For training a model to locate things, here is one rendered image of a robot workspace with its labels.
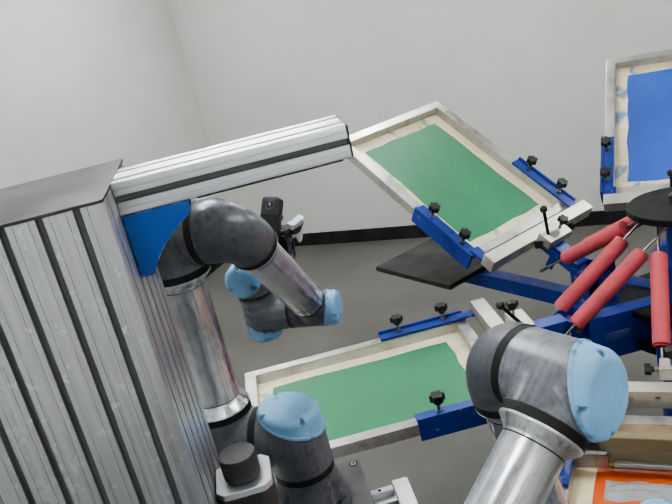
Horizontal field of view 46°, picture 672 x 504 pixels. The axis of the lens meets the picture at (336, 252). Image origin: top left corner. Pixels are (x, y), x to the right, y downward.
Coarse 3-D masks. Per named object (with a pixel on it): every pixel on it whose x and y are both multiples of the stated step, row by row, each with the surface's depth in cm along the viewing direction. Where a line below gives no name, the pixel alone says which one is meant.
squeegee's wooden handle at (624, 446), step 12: (624, 432) 187; (636, 432) 186; (648, 432) 185; (600, 444) 189; (612, 444) 187; (624, 444) 186; (636, 444) 185; (648, 444) 184; (660, 444) 183; (612, 456) 189; (624, 456) 187; (636, 456) 186; (648, 456) 185; (660, 456) 184
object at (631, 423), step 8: (624, 416) 205; (632, 416) 204; (640, 416) 203; (648, 416) 202; (656, 416) 202; (664, 416) 201; (624, 424) 202; (632, 424) 201; (640, 424) 200; (648, 424) 200; (656, 424) 199; (664, 424) 198; (656, 432) 200; (664, 432) 199; (568, 488) 185; (568, 496) 184
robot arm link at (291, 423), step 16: (272, 400) 150; (288, 400) 150; (304, 400) 149; (256, 416) 149; (272, 416) 145; (288, 416) 145; (304, 416) 145; (320, 416) 148; (256, 432) 147; (272, 432) 144; (288, 432) 144; (304, 432) 144; (320, 432) 147; (256, 448) 147; (272, 448) 146; (288, 448) 145; (304, 448) 145; (320, 448) 147; (272, 464) 148; (288, 464) 146; (304, 464) 146; (320, 464) 148; (288, 480) 148; (304, 480) 147
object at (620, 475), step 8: (600, 472) 192; (608, 472) 191; (616, 472) 191; (624, 472) 190; (632, 472) 189; (640, 472) 189; (648, 472) 188; (656, 472) 188; (664, 472) 187; (600, 480) 189; (616, 480) 188; (624, 480) 187; (632, 480) 187; (640, 480) 186; (648, 480) 186; (656, 480) 185; (664, 480) 184; (600, 488) 187; (600, 496) 184
